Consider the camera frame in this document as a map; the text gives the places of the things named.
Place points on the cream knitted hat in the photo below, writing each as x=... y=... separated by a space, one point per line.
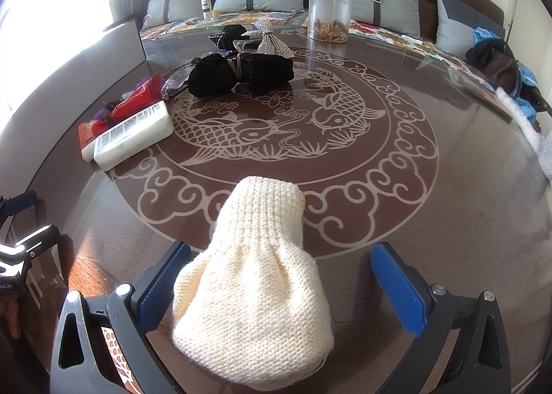
x=251 y=308

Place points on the clear plastic jar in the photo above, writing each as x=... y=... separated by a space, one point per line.
x=329 y=20

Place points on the far right grey pillow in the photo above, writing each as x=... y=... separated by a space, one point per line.
x=456 y=25

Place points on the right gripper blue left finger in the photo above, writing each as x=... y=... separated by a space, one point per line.
x=101 y=344

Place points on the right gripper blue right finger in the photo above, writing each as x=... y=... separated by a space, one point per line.
x=479 y=362

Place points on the silver rhinestone bow clip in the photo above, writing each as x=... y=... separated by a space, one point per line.
x=262 y=40

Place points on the white plastic bottle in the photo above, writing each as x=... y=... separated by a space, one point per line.
x=133 y=135

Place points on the small white lotion bottle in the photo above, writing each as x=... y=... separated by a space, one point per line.
x=207 y=9

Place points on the black and brown bag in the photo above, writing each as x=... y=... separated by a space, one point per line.
x=495 y=60

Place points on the white fluffy blanket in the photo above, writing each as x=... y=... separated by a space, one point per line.
x=539 y=144

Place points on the red foil bow pouch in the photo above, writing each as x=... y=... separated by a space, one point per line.
x=115 y=112

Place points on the grey storage box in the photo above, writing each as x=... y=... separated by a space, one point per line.
x=35 y=128

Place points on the clear eyeglasses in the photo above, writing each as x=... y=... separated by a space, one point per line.
x=177 y=80

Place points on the floral bed sheet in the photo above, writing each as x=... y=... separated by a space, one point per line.
x=299 y=20

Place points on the blue cloth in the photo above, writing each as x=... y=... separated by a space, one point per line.
x=529 y=82

